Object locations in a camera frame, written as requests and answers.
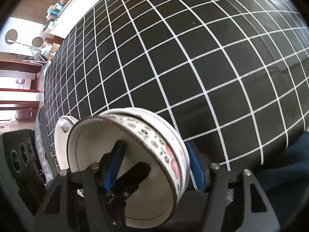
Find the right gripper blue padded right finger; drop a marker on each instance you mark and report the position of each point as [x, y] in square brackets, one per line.
[199, 170]

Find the grey sofa with cover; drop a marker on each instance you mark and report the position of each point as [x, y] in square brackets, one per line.
[45, 153]

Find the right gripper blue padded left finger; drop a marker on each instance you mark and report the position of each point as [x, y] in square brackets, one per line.
[110, 165]

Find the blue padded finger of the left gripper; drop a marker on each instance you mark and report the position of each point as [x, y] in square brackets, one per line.
[129, 182]

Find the cream white bowl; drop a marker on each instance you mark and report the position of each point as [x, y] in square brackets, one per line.
[167, 132]

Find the patterned rim ceramic bowl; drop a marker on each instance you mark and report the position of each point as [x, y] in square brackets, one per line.
[156, 199]

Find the white plate bear cartoon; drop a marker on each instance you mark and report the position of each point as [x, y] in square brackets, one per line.
[61, 133]

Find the black white grid tablecloth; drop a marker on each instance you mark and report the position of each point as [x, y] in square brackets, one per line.
[231, 76]

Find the white tufted TV cabinet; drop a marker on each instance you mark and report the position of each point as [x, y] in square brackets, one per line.
[70, 15]

